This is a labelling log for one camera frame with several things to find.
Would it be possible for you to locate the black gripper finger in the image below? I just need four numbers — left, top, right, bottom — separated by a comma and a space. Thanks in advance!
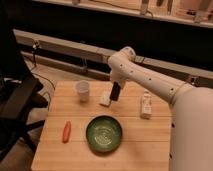
110, 82, 121, 101

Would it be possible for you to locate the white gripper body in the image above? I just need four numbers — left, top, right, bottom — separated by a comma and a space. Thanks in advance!
110, 71, 126, 89

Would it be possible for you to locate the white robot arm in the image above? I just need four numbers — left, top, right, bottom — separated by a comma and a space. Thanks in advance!
107, 47, 213, 171

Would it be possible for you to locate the green bowl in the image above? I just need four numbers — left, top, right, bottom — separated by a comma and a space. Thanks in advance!
85, 115, 123, 153

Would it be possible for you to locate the wooden table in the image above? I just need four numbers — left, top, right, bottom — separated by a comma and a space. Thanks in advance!
30, 80, 174, 171

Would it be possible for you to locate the orange carrot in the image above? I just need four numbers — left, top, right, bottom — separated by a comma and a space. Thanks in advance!
62, 121, 71, 143

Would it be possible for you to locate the black office chair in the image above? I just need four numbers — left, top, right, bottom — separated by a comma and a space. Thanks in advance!
0, 9, 48, 162

